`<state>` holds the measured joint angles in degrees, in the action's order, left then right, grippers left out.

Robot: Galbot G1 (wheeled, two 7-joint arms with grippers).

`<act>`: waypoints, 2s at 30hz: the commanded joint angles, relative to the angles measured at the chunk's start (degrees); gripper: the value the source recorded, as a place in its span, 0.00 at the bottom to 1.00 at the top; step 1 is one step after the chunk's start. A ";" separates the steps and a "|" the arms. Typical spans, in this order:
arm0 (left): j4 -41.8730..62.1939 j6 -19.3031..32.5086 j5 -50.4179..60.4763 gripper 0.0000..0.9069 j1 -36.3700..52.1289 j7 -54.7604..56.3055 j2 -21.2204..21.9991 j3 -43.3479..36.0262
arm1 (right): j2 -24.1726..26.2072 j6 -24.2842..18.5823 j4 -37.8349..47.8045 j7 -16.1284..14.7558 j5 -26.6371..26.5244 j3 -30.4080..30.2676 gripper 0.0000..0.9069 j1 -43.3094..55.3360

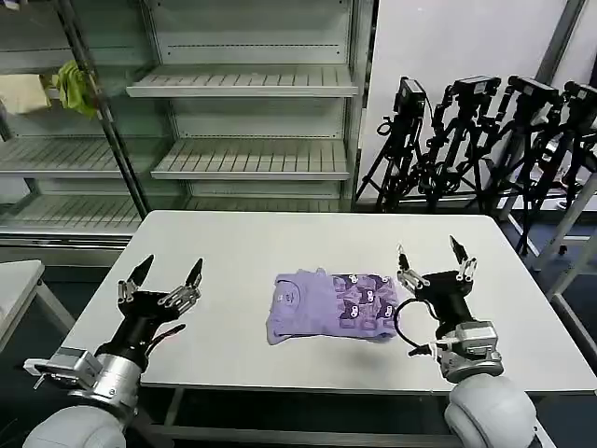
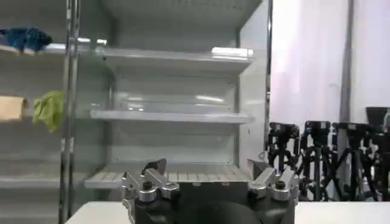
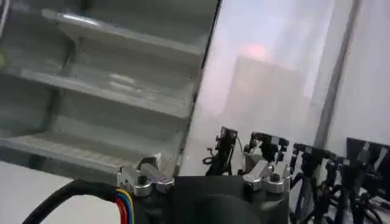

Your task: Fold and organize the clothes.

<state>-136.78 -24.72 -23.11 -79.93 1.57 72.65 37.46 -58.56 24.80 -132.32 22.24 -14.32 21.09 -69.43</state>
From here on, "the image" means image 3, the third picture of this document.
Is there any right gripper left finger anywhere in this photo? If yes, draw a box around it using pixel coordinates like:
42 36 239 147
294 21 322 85
116 152 176 197

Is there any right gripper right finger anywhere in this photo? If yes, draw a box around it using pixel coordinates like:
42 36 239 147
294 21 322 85
243 159 293 194

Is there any white empty display shelf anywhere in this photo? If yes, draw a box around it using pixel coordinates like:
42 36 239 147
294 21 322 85
0 0 222 183

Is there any white table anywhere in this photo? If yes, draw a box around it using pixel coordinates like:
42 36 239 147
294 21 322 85
0 161 122 224

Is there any grey slanted metal bar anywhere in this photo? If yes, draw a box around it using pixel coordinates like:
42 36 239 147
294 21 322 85
313 0 362 149

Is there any black tripod with camera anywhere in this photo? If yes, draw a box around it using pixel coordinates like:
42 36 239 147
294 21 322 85
335 136 390 224
240 131 290 171
202 126 238 177
289 142 339 224

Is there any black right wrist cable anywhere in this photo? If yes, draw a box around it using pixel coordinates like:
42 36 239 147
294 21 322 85
21 179 135 224

